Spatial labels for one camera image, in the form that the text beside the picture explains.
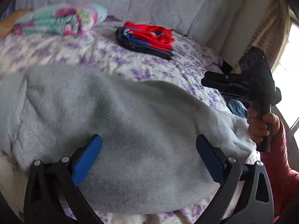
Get grey sweatpants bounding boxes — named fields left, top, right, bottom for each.
left=1, top=65, right=255, bottom=214

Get right hand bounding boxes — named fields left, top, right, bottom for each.
left=247, top=107, right=280, bottom=144

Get blue jeans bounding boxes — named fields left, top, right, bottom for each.
left=224, top=97, right=247, bottom=119

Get window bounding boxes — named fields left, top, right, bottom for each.
left=273, top=19, right=298, bottom=143

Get checkered beige curtain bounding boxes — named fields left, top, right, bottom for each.
left=248, top=0, right=291, bottom=71

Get lavender lace headboard cover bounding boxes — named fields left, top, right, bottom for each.
left=15, top=0, right=244, bottom=50

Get red folded shorts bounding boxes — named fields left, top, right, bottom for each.
left=123, top=22, right=175, bottom=51

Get dark folded clothes stack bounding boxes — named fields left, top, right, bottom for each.
left=115, top=27, right=174, bottom=61

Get purple floral bedspread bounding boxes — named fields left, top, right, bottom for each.
left=1, top=22, right=233, bottom=223

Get brown orange pillow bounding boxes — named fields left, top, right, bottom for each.
left=0, top=9, right=33, bottom=38

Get floral folded quilt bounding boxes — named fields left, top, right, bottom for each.
left=13, top=3, right=107, bottom=36

